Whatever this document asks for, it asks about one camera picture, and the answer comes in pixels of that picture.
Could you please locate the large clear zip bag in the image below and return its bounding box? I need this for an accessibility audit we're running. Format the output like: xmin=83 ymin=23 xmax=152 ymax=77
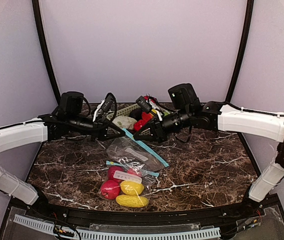
xmin=98 ymin=161 xmax=159 ymax=208

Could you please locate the white slotted cable duct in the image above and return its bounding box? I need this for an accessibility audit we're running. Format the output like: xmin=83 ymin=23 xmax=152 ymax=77
xmin=13 ymin=214 xmax=221 ymax=240

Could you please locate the green perforated plastic basket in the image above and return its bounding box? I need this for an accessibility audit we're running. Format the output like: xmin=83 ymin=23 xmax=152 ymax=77
xmin=106 ymin=101 xmax=172 ymax=121

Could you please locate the red apple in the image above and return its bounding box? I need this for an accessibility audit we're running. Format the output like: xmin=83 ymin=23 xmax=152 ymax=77
xmin=100 ymin=180 xmax=121 ymax=200

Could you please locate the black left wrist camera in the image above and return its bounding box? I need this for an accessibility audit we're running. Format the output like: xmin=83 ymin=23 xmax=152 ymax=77
xmin=93 ymin=92 xmax=117 ymax=122

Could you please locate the dark eggplant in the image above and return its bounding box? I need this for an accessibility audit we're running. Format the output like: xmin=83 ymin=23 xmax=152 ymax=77
xmin=129 ymin=108 xmax=143 ymax=121

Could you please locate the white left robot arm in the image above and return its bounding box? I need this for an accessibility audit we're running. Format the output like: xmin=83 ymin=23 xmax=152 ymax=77
xmin=0 ymin=91 xmax=125 ymax=206

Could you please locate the yellow lemon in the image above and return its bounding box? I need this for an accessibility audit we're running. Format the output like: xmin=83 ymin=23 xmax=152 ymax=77
xmin=120 ymin=180 xmax=144 ymax=196

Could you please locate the yellow wrinkled banana-like fruit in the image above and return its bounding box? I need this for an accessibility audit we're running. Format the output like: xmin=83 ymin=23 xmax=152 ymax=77
xmin=115 ymin=194 xmax=149 ymax=208

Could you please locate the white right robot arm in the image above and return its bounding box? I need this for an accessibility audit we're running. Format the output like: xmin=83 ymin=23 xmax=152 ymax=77
xmin=134 ymin=83 xmax=284 ymax=203

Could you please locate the white cabbage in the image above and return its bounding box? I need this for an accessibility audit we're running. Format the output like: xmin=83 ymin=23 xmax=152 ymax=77
xmin=112 ymin=116 xmax=137 ymax=130

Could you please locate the red bell pepper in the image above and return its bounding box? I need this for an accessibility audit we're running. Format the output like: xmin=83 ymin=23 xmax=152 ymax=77
xmin=133 ymin=119 xmax=147 ymax=132

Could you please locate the black table front rail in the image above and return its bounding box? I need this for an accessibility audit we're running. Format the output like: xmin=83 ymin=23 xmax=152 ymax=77
xmin=15 ymin=194 xmax=279 ymax=227

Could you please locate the pink-red wrinkled fruit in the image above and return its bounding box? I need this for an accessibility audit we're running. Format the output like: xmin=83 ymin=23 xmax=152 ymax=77
xmin=107 ymin=166 xmax=125 ymax=183

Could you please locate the small clear zip bag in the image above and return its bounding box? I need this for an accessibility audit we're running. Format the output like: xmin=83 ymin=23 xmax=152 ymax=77
xmin=107 ymin=128 xmax=169 ymax=175

